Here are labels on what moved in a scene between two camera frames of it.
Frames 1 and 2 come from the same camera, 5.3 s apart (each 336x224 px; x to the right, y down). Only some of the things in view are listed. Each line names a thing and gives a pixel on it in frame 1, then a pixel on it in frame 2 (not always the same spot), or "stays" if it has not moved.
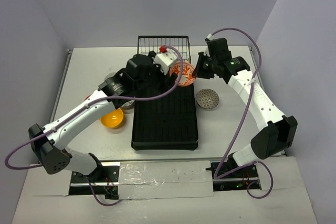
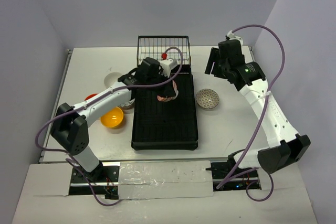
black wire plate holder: [178, 44] stays
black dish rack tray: [167, 123] stays
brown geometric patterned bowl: [207, 98] stays
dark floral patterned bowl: [129, 105] stays
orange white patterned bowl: [188, 78] → [169, 98]
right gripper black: [200, 73] → [213, 57]
